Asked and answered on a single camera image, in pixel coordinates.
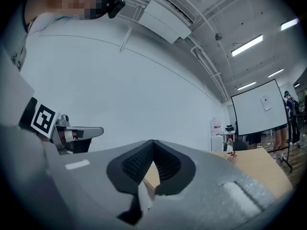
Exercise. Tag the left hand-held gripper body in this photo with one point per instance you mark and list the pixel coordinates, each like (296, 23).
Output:
(43, 118)

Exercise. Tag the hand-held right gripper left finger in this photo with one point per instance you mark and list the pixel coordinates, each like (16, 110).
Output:
(91, 176)

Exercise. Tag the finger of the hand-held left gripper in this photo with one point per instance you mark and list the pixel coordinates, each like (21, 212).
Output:
(91, 130)

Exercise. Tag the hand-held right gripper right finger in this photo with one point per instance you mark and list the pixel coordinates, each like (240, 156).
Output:
(206, 188)

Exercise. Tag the clear measuring cup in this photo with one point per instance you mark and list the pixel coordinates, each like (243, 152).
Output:
(232, 159)

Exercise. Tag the clear bottle with red cap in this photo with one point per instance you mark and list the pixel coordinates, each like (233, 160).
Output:
(229, 145)

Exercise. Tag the white cabinet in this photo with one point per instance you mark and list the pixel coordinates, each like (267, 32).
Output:
(216, 133)

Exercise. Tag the white tissue paper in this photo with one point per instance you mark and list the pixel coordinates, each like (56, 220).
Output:
(145, 198)

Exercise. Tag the white projection screen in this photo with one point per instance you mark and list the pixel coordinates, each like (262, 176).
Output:
(251, 114)

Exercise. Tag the person's white shirt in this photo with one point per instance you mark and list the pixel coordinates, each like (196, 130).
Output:
(45, 23)

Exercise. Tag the white paper sheet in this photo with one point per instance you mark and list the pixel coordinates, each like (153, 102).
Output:
(266, 102)

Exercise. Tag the long ceiling light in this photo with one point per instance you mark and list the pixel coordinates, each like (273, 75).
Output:
(289, 24)
(247, 45)
(246, 85)
(275, 73)

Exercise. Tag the white ceiling pipes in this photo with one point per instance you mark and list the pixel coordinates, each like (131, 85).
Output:
(211, 66)

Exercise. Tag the white ceiling air conditioner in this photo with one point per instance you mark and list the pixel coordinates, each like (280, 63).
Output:
(165, 20)

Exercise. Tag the round ceiling smoke detector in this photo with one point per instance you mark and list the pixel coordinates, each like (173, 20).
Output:
(218, 36)

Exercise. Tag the black head-worn camera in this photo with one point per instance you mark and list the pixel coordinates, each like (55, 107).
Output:
(116, 6)

